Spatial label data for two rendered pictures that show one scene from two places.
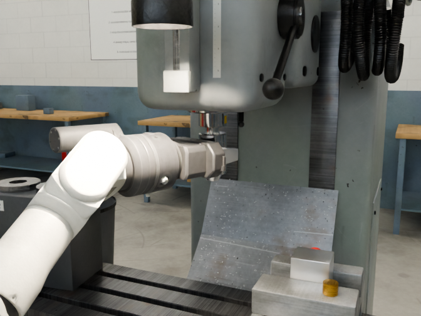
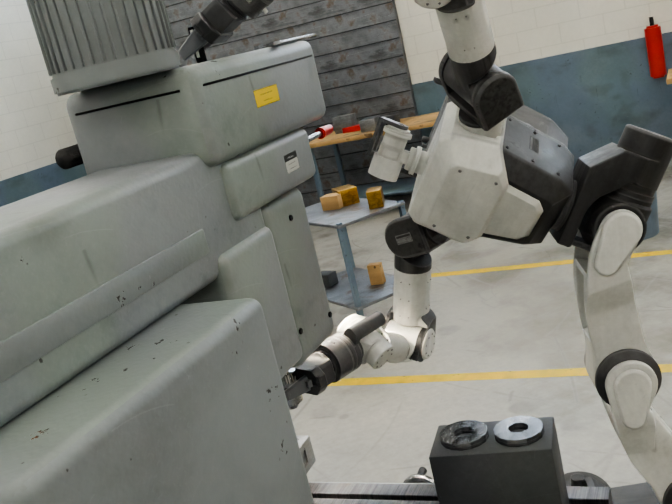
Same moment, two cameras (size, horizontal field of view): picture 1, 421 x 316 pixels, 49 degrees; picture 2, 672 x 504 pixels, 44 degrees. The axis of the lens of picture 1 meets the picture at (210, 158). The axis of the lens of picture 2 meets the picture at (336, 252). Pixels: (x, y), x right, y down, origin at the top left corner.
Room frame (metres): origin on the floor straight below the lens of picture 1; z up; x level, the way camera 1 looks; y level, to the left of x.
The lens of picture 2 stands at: (2.32, 0.22, 1.88)
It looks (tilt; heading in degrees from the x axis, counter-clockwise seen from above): 14 degrees down; 182
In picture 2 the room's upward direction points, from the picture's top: 13 degrees counter-clockwise
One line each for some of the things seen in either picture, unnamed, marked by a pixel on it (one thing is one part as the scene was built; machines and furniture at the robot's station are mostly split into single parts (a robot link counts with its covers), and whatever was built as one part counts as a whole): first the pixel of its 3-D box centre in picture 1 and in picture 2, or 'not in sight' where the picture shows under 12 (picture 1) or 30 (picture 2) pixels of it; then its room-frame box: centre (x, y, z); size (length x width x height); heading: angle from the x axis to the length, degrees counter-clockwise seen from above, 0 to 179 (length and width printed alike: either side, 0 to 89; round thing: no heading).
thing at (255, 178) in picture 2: not in sight; (219, 179); (0.80, -0.02, 1.68); 0.34 x 0.24 x 0.10; 157
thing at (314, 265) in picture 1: (312, 272); not in sight; (0.69, -0.16, 1.05); 0.06 x 0.05 x 0.06; 68
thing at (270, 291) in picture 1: (304, 301); not in sight; (0.64, -0.14, 1.03); 0.15 x 0.06 x 0.04; 68
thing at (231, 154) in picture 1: (225, 156); not in sight; (0.74, -0.02, 1.23); 0.06 x 0.02 x 0.03; 134
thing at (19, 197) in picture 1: (41, 229); (500, 477); (0.94, 0.36, 1.04); 0.22 x 0.12 x 0.20; 74
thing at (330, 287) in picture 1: (330, 288); not in sight; (0.63, -0.18, 1.06); 0.02 x 0.02 x 0.02
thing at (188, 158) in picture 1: (170, 161); (320, 368); (0.70, 0.06, 1.23); 0.13 x 0.12 x 0.10; 44
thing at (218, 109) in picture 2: not in sight; (209, 106); (0.78, -0.01, 1.81); 0.47 x 0.26 x 0.16; 157
